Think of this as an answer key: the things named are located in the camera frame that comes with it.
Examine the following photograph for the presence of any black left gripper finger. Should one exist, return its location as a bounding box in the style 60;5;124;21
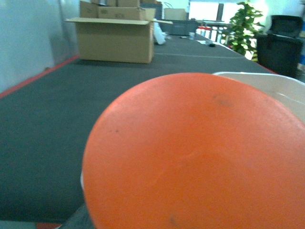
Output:
56;203;95;229

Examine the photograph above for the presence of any open cardboard box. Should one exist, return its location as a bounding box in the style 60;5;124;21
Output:
64;0;173;64

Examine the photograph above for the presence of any dark grey table mat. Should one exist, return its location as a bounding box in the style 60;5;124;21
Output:
0;36;267;223

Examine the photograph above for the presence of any white plastic bag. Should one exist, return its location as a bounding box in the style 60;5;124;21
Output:
153;19;166;45

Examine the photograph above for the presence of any grey plastic crate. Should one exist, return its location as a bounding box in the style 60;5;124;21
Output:
160;20;201;36

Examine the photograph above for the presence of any green potted plant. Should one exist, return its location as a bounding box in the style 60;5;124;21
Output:
221;0;264;62

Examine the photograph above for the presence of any black trash bin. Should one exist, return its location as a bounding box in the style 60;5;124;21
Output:
256;15;303;78

